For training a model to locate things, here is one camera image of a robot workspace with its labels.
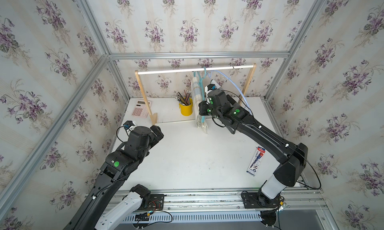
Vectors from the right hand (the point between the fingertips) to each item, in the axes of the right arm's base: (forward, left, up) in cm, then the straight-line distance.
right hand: (200, 104), depth 76 cm
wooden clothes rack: (+13, +33, -29) cm, 46 cm away
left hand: (-17, +20, -2) cm, 26 cm away
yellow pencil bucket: (+15, +9, -23) cm, 29 cm away
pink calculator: (+19, +44, -28) cm, 56 cm away
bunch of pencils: (+21, +11, -19) cm, 30 cm away
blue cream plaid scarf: (+9, +2, -3) cm, 9 cm away
